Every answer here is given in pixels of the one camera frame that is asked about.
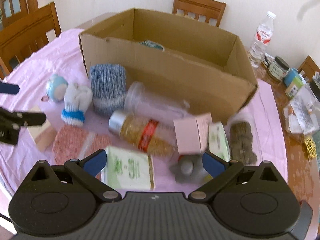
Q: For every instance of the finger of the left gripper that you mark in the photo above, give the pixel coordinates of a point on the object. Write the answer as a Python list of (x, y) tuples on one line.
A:
[(9, 88), (22, 118)]

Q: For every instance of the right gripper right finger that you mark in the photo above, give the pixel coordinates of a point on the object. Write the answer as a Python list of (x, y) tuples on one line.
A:
[(222, 173)]

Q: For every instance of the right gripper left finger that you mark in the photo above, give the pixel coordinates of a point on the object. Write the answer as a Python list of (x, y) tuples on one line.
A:
[(85, 172)]

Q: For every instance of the pink knitted sock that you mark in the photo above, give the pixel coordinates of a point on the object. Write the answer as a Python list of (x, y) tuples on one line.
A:
[(73, 142)]

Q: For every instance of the grey plush toy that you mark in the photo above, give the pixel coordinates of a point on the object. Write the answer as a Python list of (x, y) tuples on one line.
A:
[(190, 169)]

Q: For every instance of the green tissue pack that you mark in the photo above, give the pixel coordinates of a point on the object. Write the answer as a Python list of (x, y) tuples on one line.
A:
[(128, 170), (217, 141)]

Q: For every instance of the clear jar brown lumps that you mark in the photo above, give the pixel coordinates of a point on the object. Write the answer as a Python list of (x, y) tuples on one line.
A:
[(241, 137)]

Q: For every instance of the green medical mask pack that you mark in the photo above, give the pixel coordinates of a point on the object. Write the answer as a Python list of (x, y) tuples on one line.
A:
[(152, 44)]

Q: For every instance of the blue white plush toy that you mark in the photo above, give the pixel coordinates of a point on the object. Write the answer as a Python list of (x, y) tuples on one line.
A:
[(56, 88)]

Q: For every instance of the wooden chair left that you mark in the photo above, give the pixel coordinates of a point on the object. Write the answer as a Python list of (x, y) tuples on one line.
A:
[(27, 35)]

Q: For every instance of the white blue cuff sock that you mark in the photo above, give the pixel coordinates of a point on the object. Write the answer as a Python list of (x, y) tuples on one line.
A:
[(77, 100)]

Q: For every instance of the silver lid jar yellow contents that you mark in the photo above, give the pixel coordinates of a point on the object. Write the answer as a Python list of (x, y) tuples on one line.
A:
[(147, 135)]

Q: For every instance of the empty clear plastic jar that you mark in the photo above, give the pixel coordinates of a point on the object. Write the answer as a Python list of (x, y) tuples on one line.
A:
[(140, 101)]

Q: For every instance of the blue knitted sock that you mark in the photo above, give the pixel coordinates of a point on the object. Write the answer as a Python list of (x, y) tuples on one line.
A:
[(108, 85)]

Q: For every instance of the yellow lace coaster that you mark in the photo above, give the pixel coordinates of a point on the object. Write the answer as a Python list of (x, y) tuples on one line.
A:
[(310, 146)]

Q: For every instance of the clear plastic bag clutter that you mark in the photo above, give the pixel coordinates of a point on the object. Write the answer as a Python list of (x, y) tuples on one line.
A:
[(302, 112)]

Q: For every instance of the brown cardboard box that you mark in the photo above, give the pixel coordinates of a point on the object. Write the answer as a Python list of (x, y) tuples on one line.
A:
[(202, 64)]

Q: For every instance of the black lid glass jar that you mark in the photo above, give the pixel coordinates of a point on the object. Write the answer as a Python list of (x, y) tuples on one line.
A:
[(278, 68)]

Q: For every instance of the blue round container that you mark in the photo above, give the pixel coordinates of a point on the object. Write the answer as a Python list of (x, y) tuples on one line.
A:
[(289, 77)]

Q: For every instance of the wooden chair right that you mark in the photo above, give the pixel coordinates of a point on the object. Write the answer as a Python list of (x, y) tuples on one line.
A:
[(308, 69)]

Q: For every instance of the plastic water bottle red label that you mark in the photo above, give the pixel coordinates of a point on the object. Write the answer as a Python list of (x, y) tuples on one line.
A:
[(262, 39)]

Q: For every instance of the wooden chair behind table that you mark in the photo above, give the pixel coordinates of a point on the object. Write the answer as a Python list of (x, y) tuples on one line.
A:
[(210, 9)]

